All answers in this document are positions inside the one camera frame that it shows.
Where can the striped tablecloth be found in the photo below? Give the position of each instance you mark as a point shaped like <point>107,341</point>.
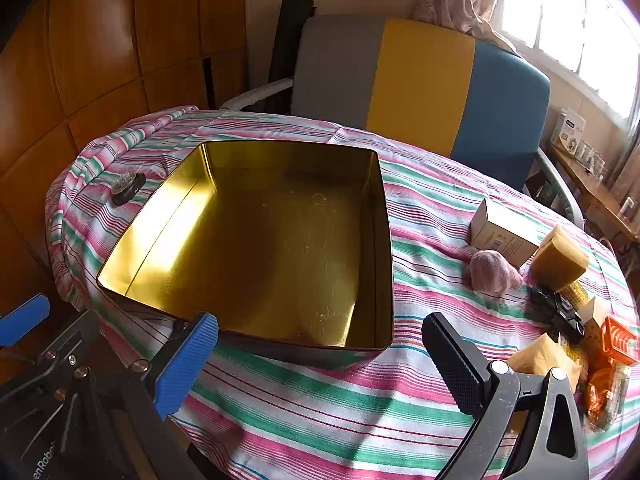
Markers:
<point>430,200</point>

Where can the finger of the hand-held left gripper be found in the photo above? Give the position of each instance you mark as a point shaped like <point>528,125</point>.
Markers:
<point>80,335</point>
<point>22,317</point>

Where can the grey yellow blue armchair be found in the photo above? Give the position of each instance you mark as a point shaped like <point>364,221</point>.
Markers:
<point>420,75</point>

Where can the white printed box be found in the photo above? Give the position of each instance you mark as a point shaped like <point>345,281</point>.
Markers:
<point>567,130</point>

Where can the small beige cloth bundle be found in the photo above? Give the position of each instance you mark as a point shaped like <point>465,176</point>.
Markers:
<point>492,271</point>

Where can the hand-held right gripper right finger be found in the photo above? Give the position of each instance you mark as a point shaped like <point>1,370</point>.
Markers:
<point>455,365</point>

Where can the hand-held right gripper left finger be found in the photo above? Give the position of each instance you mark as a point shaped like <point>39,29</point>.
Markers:
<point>185,365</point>

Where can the small glass jar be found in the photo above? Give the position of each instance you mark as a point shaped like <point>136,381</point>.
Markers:
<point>626,208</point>

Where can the gold tin box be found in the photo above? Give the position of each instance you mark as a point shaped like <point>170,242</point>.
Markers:
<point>275,240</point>

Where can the window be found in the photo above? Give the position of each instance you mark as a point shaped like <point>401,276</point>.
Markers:
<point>560,20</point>

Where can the row of white cups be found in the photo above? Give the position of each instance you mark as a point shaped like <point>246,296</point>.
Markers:
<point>592,157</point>

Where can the beige carton box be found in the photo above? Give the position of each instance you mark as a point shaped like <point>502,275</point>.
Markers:
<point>500,230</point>

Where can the black binder clip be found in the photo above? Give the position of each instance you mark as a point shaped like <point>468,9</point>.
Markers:
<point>560,312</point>

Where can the small white box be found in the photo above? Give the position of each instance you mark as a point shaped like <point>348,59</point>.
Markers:
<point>595,312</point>

